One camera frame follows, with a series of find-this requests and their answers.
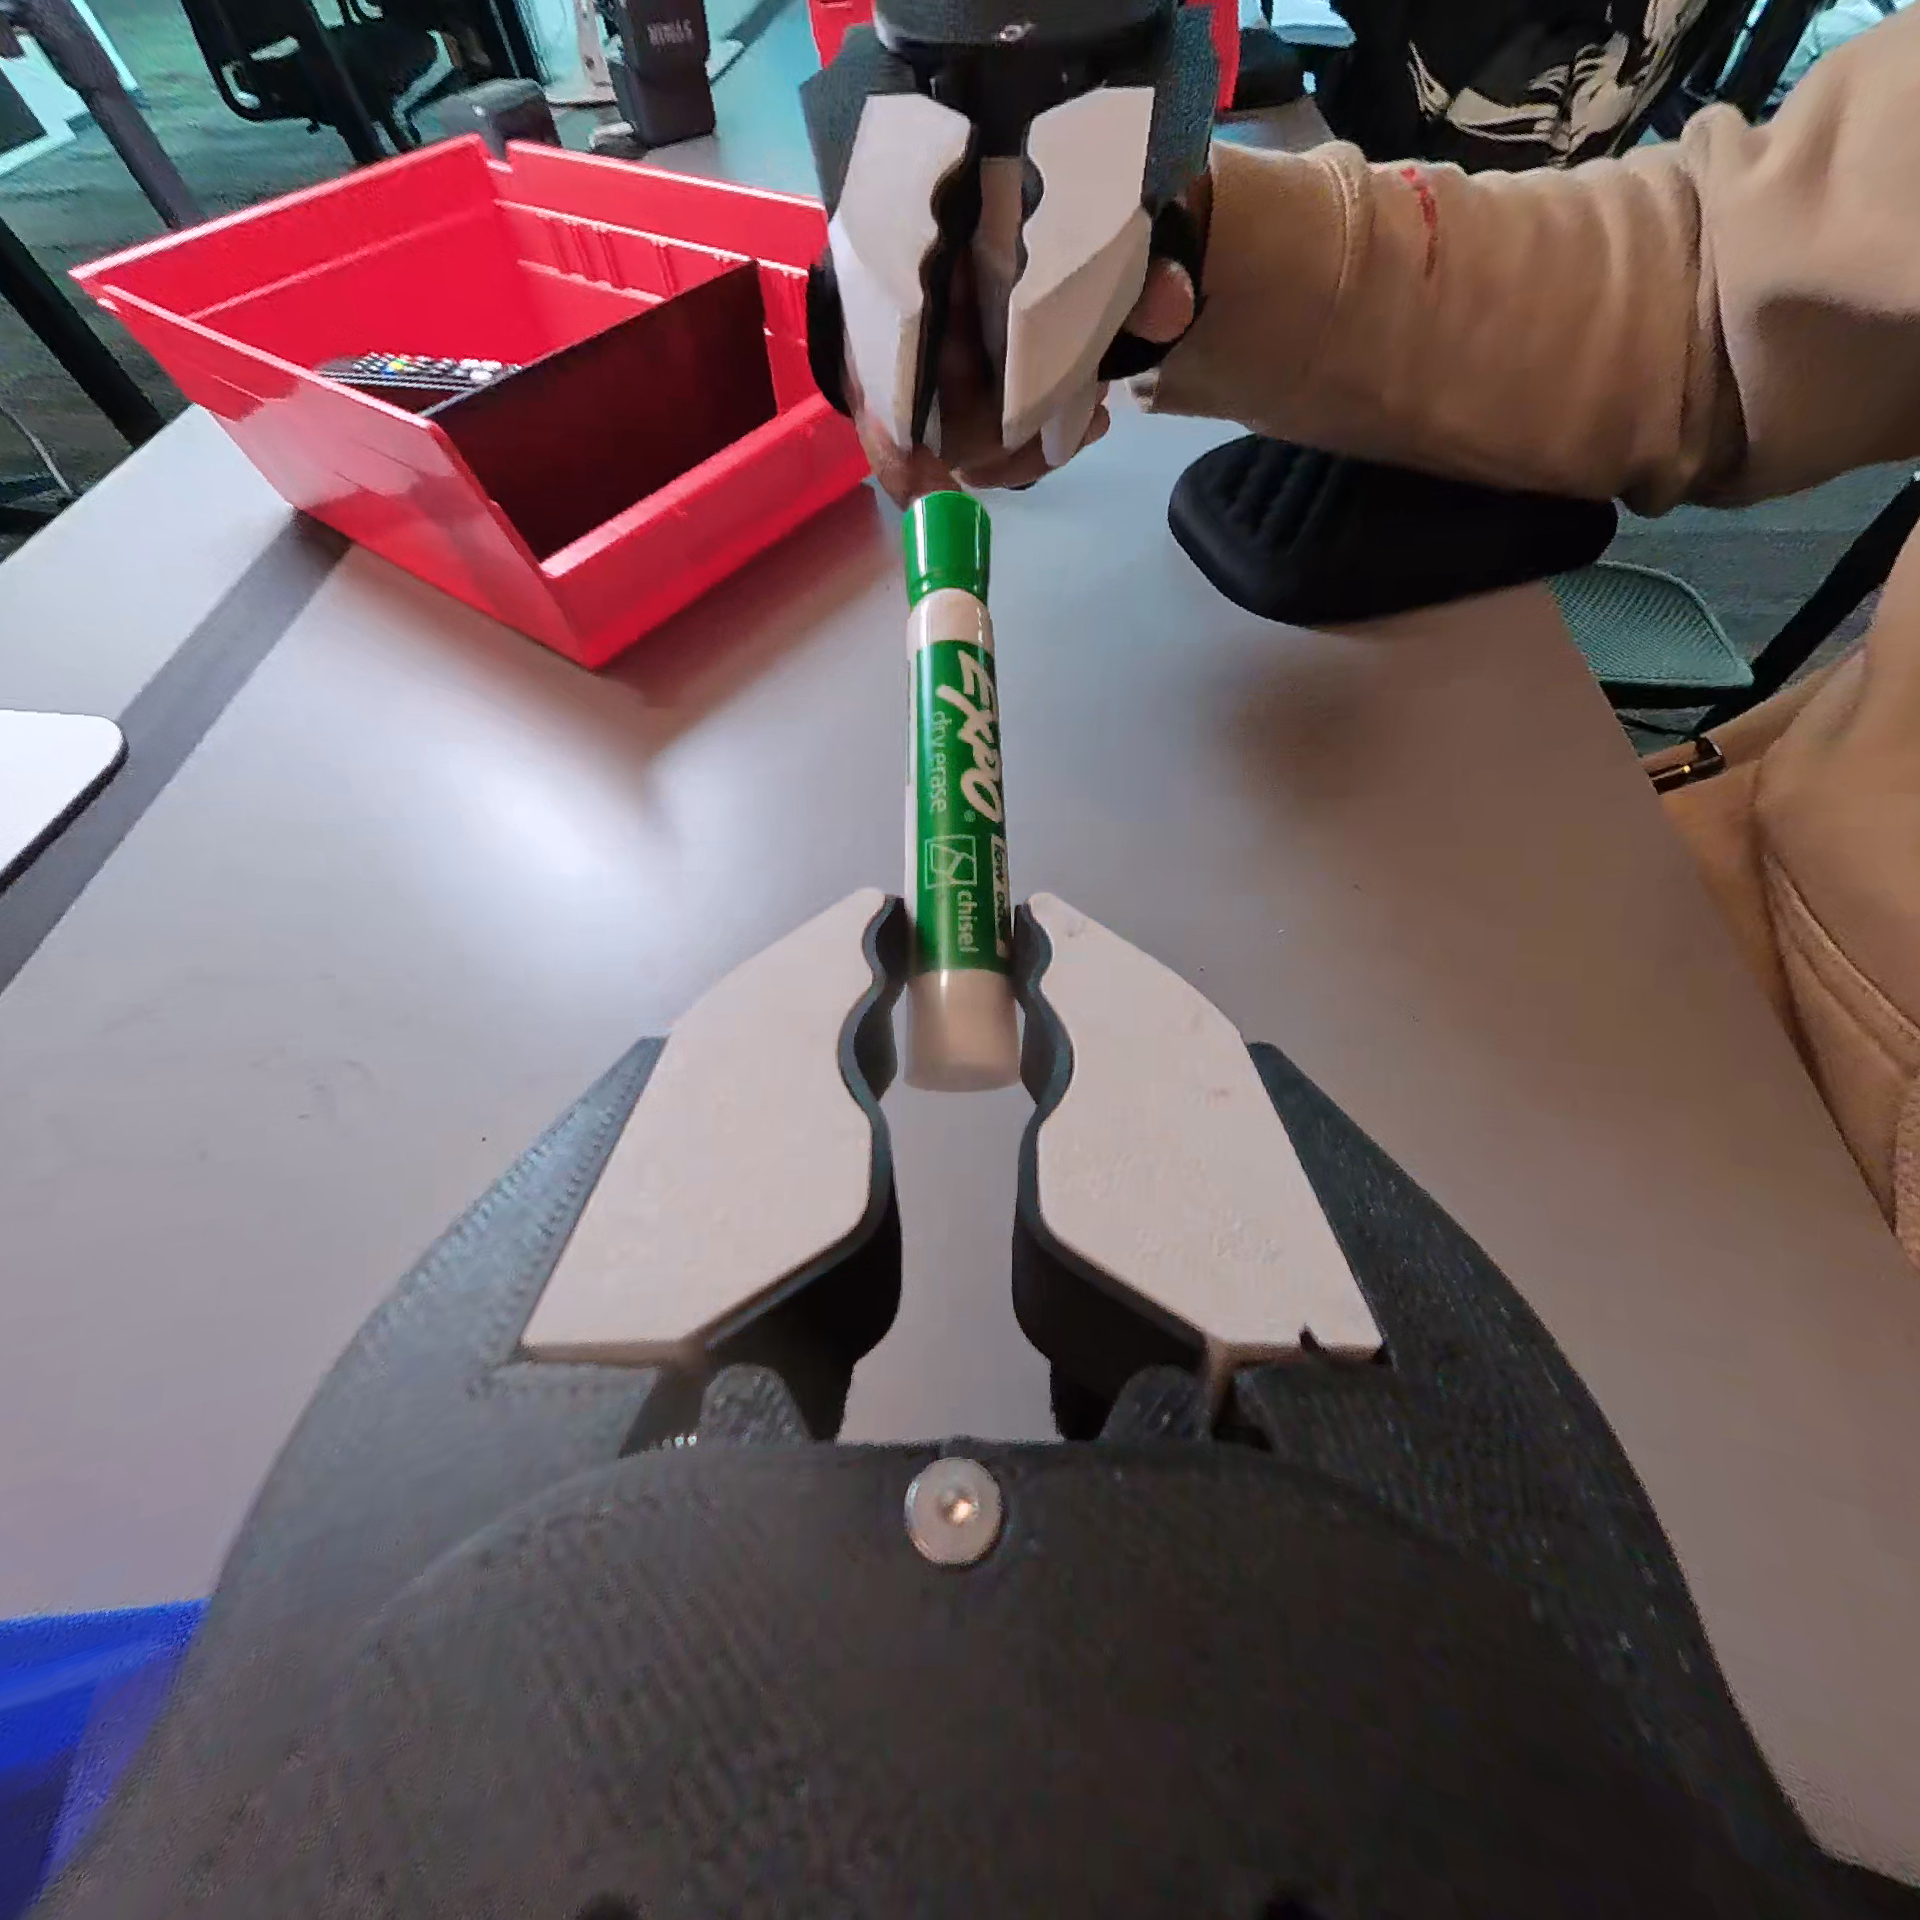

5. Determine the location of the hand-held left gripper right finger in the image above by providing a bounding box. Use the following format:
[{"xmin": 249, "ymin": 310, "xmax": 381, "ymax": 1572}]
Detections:
[{"xmin": 1012, "ymin": 892, "xmax": 1385, "ymax": 1370}]

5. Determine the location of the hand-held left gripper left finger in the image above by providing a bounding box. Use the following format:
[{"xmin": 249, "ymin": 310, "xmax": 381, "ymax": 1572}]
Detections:
[{"xmin": 518, "ymin": 887, "xmax": 905, "ymax": 1370}]

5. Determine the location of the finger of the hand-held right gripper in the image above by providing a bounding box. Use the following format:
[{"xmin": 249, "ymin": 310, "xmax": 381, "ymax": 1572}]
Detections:
[
  {"xmin": 994, "ymin": 84, "xmax": 1160, "ymax": 470},
  {"xmin": 828, "ymin": 94, "xmax": 981, "ymax": 452}
]

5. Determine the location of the white tube green label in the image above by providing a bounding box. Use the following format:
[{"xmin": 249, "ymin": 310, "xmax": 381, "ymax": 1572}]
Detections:
[{"xmin": 896, "ymin": 490, "xmax": 1023, "ymax": 1095}]

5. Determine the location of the black remote control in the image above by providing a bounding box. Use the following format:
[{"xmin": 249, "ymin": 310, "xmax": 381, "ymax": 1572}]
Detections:
[{"xmin": 311, "ymin": 349, "xmax": 521, "ymax": 415}]

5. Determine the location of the red storage bin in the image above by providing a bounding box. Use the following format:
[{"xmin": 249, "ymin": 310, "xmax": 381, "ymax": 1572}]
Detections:
[
  {"xmin": 69, "ymin": 132, "xmax": 878, "ymax": 672},
  {"xmin": 807, "ymin": 0, "xmax": 1244, "ymax": 115}
]

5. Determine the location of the blue storage bin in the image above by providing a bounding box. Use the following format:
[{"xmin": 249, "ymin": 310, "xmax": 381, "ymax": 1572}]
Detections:
[{"xmin": 0, "ymin": 1600, "xmax": 207, "ymax": 1914}]

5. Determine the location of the person's right hand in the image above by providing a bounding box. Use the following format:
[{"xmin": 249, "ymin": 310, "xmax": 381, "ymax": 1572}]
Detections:
[{"xmin": 852, "ymin": 251, "xmax": 1204, "ymax": 500}]

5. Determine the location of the black small box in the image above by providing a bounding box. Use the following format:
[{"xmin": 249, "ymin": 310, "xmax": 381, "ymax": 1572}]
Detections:
[{"xmin": 602, "ymin": 0, "xmax": 722, "ymax": 147}]

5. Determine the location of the black bin divider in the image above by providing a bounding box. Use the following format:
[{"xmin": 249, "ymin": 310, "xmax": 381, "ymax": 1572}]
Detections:
[{"xmin": 422, "ymin": 259, "xmax": 784, "ymax": 559}]

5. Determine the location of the grey cube device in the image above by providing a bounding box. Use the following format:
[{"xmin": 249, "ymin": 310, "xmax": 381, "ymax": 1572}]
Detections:
[{"xmin": 447, "ymin": 77, "xmax": 562, "ymax": 155}]

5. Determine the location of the black office chair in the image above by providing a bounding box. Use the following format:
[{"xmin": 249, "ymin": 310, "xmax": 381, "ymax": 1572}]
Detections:
[{"xmin": 175, "ymin": 0, "xmax": 441, "ymax": 159}]

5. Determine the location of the person's beige hoodie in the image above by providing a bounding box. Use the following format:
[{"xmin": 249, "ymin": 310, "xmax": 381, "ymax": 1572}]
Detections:
[{"xmin": 1648, "ymin": 644, "xmax": 1920, "ymax": 1870}]

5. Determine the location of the teal office chair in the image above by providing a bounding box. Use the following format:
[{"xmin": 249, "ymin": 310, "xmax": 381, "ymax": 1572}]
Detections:
[{"xmin": 1550, "ymin": 559, "xmax": 1760, "ymax": 735}]

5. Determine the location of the white metal stand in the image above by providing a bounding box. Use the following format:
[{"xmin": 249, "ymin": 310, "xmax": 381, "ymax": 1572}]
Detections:
[{"xmin": 0, "ymin": 708, "xmax": 133, "ymax": 895}]

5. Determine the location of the black light stand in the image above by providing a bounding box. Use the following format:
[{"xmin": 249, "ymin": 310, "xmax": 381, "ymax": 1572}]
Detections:
[{"xmin": 37, "ymin": 0, "xmax": 207, "ymax": 230}]

